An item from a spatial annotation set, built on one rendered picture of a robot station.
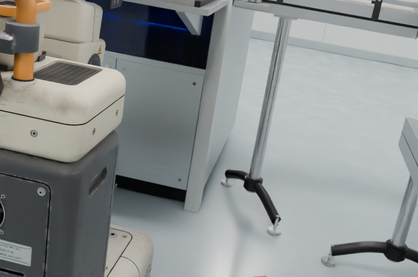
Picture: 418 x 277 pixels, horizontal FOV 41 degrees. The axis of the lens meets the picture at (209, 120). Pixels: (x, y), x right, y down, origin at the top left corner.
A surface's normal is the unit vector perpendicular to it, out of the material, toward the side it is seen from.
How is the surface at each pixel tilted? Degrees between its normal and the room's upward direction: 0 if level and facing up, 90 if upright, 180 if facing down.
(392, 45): 90
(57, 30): 82
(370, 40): 90
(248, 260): 0
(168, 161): 90
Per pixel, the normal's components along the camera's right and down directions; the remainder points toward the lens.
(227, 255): 0.15, -0.94
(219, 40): -0.18, 0.28
